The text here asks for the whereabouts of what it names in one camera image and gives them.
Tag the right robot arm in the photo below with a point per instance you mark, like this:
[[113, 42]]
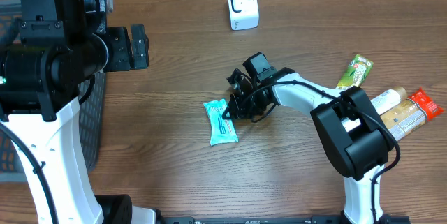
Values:
[[354, 137]]

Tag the white barcode scanner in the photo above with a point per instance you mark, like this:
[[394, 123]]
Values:
[[244, 14]]

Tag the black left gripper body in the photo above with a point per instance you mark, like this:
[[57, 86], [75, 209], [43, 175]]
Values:
[[140, 47]]

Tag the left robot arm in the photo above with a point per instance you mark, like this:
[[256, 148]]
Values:
[[54, 47]]

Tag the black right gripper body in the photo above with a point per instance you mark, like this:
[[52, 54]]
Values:
[[239, 95]]

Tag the grey plastic shopping basket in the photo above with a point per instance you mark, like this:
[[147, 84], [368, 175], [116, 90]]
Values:
[[90, 117]]

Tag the teal wet wipes pack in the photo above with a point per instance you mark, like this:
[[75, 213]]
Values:
[[223, 130]]

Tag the green snack pouch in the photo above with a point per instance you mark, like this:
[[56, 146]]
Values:
[[356, 73]]

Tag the white tube gold cap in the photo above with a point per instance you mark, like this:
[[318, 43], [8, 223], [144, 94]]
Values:
[[381, 103]]

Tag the orange spaghetti packet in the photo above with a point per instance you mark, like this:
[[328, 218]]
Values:
[[410, 114]]

